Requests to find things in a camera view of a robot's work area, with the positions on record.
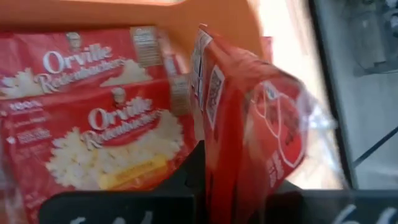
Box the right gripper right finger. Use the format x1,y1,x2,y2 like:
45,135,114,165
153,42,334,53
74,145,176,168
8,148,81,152
272,179,305,192

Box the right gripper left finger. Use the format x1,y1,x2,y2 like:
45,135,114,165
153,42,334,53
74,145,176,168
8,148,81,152
154,139,208,224

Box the red Orville popcorn bag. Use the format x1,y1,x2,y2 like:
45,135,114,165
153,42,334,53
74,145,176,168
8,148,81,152
0,79,201,224
190,23,338,224
0,26,190,101

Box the orange plastic basket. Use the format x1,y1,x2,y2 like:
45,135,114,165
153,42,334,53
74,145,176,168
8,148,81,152
0,0,268,75

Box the black floor cable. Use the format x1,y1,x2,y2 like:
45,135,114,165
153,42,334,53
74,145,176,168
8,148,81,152
352,126,398,169

